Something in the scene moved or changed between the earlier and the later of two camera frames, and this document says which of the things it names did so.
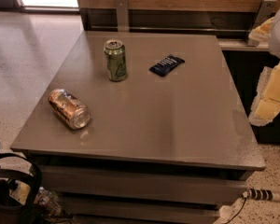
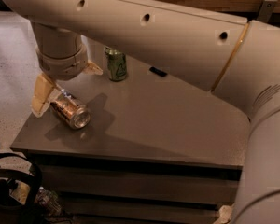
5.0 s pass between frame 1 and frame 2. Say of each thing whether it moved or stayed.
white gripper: moved
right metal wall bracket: stayed
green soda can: stayed
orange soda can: stayed
